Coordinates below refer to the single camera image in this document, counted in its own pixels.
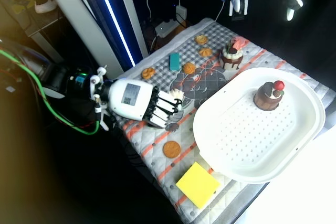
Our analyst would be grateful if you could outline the chocolate cake with red cherry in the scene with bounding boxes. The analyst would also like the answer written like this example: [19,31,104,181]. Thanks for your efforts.
[253,80,286,112]

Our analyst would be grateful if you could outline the chocolate cake with pink topping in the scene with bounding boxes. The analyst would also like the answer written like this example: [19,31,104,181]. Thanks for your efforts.
[218,36,245,71]

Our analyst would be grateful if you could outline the brown pretzel shaped cookie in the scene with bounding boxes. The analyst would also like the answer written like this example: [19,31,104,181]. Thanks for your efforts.
[141,67,156,80]

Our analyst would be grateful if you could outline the grey quilt with bear print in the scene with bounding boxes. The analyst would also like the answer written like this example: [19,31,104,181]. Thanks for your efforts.
[112,17,336,224]

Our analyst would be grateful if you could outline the orange swirl cookie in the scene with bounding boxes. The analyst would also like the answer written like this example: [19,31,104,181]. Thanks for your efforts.
[198,47,213,58]
[182,62,197,75]
[195,35,209,46]

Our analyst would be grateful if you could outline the teal rectangular block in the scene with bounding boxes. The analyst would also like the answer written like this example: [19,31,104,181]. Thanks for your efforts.
[169,52,181,72]

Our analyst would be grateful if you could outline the white plug adapter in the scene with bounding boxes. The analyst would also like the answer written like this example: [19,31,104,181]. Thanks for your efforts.
[175,4,188,22]

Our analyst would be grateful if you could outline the round flat brown cookie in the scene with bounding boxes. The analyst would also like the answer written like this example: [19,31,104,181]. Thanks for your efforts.
[162,140,182,159]

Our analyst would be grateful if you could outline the white power strip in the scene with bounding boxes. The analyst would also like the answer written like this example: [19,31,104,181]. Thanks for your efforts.
[154,18,187,39]

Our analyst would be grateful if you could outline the yellow square sponge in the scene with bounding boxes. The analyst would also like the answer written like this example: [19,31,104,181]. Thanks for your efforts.
[175,161,222,210]

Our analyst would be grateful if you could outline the grey side shelf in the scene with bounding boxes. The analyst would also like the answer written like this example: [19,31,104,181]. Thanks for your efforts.
[23,11,65,63]

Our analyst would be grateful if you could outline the green cable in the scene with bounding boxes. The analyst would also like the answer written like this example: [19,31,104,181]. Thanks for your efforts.
[0,48,102,136]

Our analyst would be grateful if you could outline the white post with blue light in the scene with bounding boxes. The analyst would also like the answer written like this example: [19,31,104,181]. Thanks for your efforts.
[36,0,150,78]

